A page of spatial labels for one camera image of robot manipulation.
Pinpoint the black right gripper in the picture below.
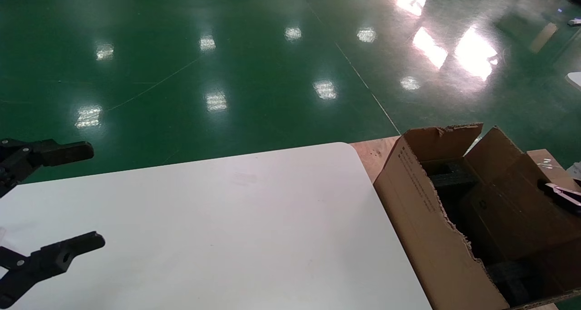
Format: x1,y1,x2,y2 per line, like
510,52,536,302
427,161,581,305

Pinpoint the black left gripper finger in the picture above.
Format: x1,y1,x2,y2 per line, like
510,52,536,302
0,231,106,310
0,138,95,198

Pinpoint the big open cardboard box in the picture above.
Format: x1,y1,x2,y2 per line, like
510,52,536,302
373,123,581,310

